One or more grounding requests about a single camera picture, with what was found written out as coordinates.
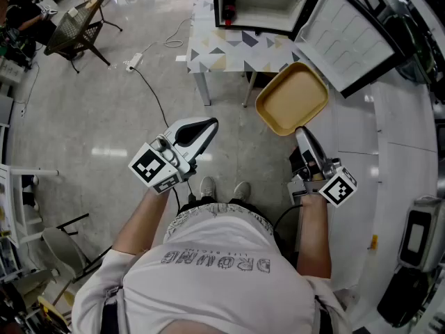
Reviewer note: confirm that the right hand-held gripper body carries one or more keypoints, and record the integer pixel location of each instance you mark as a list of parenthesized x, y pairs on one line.
[(339, 188)]

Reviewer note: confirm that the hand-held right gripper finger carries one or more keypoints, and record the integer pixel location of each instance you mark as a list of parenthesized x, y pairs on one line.
[(310, 144)]

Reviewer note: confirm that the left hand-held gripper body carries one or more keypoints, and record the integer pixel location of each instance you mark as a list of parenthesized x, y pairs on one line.
[(146, 167)]

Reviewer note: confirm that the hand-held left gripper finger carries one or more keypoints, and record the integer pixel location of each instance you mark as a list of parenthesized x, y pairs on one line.
[(208, 139), (194, 120)]

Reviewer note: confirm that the yellow square plastic tray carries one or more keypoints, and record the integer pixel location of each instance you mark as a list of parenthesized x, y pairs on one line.
[(295, 96)]

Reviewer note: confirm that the small black-framed fridge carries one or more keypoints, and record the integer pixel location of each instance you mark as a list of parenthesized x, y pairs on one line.
[(264, 12)]

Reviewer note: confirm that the person's left forearm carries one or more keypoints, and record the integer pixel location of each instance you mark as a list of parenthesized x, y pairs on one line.
[(139, 221)]

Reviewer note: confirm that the person's right forearm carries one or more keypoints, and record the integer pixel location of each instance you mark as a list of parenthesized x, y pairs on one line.
[(314, 235)]

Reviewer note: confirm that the person's left grey shoe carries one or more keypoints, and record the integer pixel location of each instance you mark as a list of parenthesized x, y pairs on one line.
[(208, 187)]

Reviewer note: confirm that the person's grey shoe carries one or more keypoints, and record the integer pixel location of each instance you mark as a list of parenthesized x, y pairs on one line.
[(208, 187), (242, 191)]

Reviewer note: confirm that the person's right grey shoe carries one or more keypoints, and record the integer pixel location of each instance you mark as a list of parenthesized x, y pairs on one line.
[(242, 191)]

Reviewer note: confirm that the person's black shorts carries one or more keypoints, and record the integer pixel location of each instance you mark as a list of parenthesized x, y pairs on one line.
[(194, 206)]

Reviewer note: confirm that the table with triangle-patterned cloth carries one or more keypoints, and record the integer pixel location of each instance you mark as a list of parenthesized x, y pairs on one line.
[(226, 57)]

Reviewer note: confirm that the white cabinet counter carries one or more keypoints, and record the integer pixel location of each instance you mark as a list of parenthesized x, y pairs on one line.
[(400, 134)]

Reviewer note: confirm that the white power strip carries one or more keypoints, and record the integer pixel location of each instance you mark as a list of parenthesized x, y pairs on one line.
[(134, 62)]

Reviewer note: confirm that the silver appliance with black lid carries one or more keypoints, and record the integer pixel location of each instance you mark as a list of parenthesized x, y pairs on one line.
[(420, 235)]

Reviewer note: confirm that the grey chair with black legs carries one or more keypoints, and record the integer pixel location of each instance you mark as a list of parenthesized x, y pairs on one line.
[(62, 245)]

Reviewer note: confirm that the dark cola bottle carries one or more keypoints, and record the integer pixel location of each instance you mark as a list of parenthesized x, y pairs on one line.
[(228, 7)]

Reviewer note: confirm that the black countertop appliance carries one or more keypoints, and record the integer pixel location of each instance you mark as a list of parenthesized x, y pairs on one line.
[(403, 301)]

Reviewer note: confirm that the white metal rack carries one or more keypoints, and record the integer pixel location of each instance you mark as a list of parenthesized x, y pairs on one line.
[(17, 200)]

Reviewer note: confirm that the person's white printed shirt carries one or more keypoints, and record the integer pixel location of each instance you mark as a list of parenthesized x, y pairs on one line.
[(215, 291)]

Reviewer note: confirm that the small white rectangular block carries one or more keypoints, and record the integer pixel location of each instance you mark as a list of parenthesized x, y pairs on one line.
[(73, 12)]

